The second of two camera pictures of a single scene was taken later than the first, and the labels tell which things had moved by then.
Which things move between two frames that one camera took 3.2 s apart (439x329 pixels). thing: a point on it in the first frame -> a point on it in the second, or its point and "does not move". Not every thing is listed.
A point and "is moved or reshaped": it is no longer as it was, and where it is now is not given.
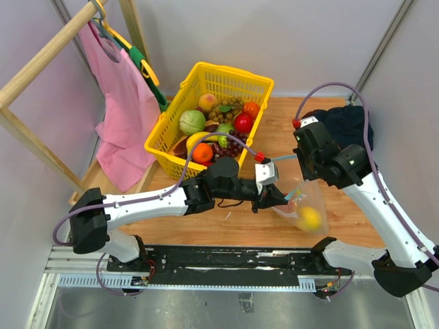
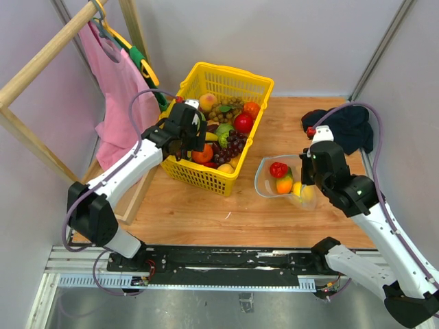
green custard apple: [225, 127] does not move
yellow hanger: [145, 69] does not move
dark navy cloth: [346, 124] does not move
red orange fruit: [291, 205] -> [278, 169]
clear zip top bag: [307, 208] is moved or reshaped
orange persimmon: [252, 108] does not move
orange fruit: [202, 153] does not move
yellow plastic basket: [205, 79] does not move
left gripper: [271, 197] -> [197, 143]
